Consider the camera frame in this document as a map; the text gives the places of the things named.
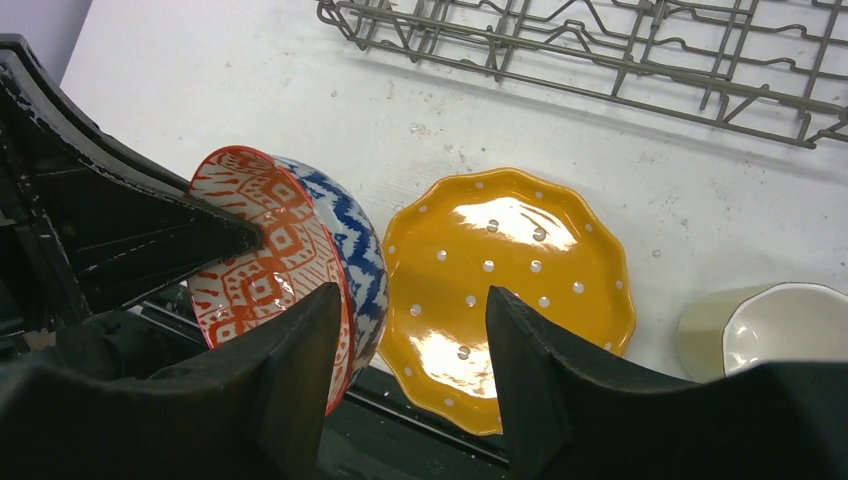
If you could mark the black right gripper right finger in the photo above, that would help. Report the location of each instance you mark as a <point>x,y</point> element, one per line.
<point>572,410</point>

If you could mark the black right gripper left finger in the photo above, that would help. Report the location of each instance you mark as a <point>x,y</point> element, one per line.
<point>252,408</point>

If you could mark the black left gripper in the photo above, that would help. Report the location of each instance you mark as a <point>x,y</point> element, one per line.
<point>88,226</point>

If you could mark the orange patterned small bowl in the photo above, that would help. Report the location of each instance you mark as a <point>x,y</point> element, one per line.
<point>313,232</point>

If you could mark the grey wire dish rack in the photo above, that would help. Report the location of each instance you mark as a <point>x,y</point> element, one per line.
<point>775,70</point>

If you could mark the yellow polka dot plate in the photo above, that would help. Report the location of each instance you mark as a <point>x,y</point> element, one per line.
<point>505,228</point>

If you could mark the pale yellow mug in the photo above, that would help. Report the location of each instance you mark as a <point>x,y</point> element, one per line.
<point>730,331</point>

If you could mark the black table frame rail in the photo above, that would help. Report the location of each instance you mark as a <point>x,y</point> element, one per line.
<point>374,433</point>

